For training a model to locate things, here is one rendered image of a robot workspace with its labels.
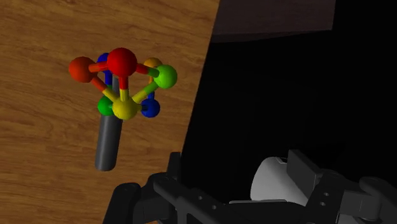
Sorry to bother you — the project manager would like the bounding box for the grey cylinder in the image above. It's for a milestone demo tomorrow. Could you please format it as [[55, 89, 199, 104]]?
[[94, 75, 124, 172]]

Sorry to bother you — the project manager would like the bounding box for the wooden table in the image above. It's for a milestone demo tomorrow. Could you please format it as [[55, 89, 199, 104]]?
[[0, 0, 221, 224]]

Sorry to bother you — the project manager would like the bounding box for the white cylindrical object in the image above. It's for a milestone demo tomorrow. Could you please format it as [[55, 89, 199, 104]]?
[[249, 156, 312, 206]]

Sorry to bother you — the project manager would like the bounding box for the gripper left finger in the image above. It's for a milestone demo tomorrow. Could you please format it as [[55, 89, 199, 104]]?
[[102, 151, 231, 224]]

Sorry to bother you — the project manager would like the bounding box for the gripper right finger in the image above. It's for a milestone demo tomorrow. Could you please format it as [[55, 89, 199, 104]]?
[[286, 149, 397, 224]]

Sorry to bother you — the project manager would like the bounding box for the colourful ball and stick toy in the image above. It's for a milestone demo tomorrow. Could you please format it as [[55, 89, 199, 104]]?
[[68, 46, 179, 121]]

